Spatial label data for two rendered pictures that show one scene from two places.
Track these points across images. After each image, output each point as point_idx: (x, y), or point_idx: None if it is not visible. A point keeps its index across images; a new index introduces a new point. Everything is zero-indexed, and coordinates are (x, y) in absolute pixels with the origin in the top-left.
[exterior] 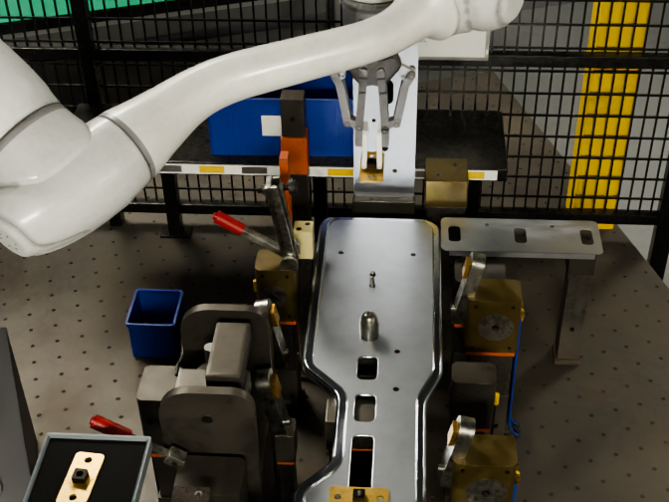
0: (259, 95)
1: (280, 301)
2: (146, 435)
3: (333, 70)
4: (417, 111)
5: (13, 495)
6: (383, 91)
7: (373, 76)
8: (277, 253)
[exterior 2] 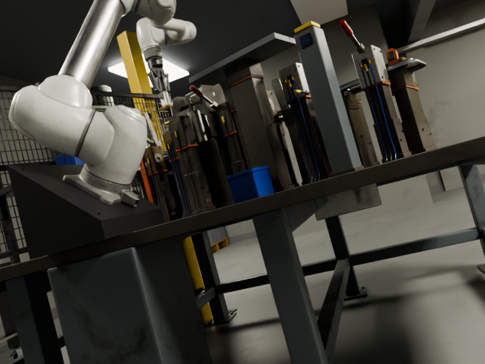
0: None
1: (160, 159)
2: (186, 134)
3: (178, 24)
4: None
5: (141, 200)
6: (164, 77)
7: (159, 73)
8: (152, 142)
